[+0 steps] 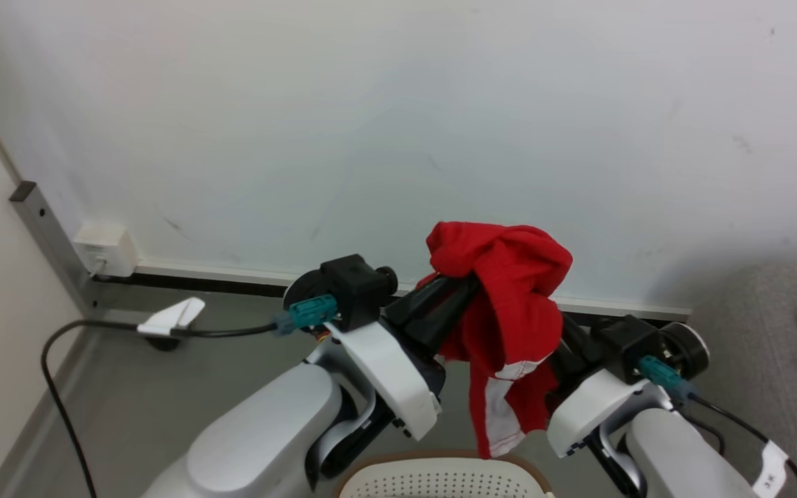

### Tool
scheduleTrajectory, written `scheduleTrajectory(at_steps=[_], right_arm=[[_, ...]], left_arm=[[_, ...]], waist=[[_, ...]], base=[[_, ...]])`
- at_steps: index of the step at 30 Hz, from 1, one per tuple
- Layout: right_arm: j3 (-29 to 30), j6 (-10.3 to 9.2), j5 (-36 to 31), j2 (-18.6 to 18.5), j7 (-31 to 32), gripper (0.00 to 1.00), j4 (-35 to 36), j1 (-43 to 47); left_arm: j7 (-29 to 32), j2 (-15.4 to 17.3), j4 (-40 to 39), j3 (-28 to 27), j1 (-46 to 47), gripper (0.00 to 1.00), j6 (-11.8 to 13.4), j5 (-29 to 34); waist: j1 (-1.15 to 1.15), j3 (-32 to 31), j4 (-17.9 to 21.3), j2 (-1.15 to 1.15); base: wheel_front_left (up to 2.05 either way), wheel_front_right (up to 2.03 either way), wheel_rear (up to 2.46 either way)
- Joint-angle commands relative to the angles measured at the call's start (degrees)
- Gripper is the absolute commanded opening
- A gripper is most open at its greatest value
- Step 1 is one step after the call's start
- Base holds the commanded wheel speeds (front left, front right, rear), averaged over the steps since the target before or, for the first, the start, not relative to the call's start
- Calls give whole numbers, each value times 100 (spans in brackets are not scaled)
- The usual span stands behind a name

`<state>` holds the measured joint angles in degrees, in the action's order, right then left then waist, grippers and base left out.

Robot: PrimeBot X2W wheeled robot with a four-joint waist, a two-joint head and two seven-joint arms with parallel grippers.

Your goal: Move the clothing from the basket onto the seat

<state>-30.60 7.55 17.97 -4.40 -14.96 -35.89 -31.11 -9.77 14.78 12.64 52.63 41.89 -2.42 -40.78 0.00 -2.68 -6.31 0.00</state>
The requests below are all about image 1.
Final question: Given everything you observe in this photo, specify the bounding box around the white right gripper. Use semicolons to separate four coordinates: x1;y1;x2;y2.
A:
542;313;650;459

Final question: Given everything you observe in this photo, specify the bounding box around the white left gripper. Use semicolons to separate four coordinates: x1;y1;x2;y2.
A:
328;275;484;441

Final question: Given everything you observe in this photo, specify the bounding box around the red garment with white trim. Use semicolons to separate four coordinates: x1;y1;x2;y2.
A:
416;221;574;459

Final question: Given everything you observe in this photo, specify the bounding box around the white perforated laundry basket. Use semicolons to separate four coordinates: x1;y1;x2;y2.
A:
334;451;556;498

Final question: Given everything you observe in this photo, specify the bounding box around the black and white baseboard strip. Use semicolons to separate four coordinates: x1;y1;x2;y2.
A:
91;259;691;327

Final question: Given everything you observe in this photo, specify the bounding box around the grey metal corner strip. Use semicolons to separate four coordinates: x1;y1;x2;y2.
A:
9;181;103;317

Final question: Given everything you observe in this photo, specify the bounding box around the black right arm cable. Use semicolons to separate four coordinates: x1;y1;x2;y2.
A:
637;355;797;498

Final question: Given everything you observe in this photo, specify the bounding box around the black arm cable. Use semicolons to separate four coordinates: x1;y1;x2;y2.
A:
41;293;339;498
637;355;797;498

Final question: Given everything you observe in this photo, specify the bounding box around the white wall outlet box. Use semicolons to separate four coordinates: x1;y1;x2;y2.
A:
72;222;139;279

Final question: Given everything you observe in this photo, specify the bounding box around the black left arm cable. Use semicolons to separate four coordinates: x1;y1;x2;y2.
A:
41;293;339;498

